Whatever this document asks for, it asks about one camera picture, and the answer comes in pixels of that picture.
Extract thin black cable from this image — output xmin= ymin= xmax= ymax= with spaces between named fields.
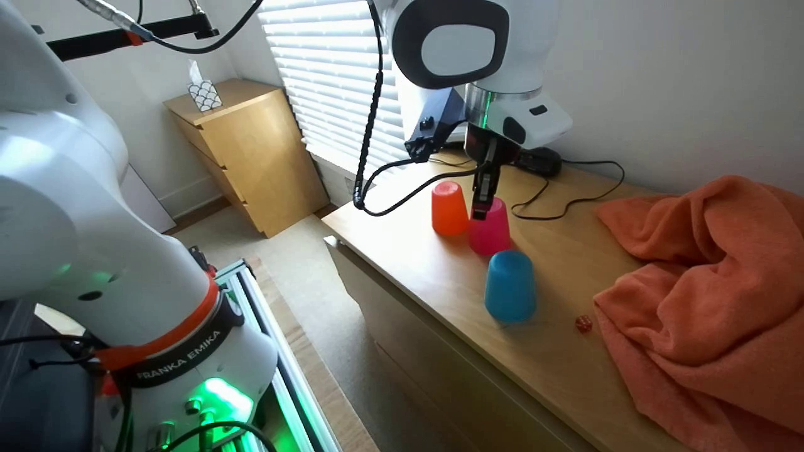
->
xmin=509 ymin=159 xmax=629 ymax=223

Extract small red crumb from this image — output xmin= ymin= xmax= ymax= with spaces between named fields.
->
xmin=576 ymin=315 xmax=593 ymax=334

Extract orange plastic cup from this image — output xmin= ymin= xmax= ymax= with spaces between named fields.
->
xmin=431 ymin=180 xmax=466 ymax=239

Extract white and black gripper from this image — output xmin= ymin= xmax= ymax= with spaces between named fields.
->
xmin=466 ymin=89 xmax=572 ymax=221

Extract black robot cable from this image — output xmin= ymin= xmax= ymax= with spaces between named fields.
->
xmin=350 ymin=0 xmax=479 ymax=219

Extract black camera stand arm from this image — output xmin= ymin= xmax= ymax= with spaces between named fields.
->
xmin=46 ymin=0 xmax=265 ymax=64

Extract blue plastic cup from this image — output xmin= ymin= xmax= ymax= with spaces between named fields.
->
xmin=484 ymin=252 xmax=536 ymax=325

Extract pink plastic cup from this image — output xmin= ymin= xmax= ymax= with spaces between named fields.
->
xmin=470 ymin=198 xmax=513 ymax=259

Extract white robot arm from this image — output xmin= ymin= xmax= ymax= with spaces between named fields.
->
xmin=0 ymin=0 xmax=278 ymax=452

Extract white window blinds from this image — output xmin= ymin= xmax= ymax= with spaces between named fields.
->
xmin=259 ymin=0 xmax=406 ymax=174

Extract small wooden side cabinet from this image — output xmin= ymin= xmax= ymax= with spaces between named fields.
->
xmin=165 ymin=80 xmax=330 ymax=237

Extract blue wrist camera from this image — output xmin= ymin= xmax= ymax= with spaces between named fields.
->
xmin=404 ymin=89 xmax=465 ymax=163

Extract patterned tissue box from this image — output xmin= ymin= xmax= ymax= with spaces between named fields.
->
xmin=188 ymin=64 xmax=221 ymax=113

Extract orange towel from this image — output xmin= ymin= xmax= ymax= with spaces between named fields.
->
xmin=593 ymin=175 xmax=804 ymax=452

